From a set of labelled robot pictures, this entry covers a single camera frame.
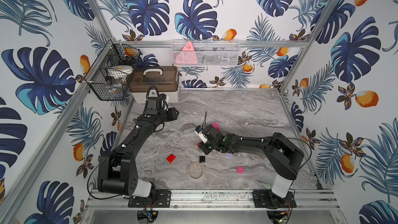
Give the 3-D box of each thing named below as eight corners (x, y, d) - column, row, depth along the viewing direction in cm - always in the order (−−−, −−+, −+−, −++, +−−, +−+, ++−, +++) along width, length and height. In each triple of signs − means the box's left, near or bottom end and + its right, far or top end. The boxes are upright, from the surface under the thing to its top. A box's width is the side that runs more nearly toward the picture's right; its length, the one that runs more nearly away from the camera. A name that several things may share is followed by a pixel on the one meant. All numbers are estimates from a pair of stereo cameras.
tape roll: (187, 178, 83) (187, 177, 81) (188, 163, 88) (188, 162, 86) (204, 178, 83) (204, 177, 81) (204, 163, 88) (204, 162, 86)
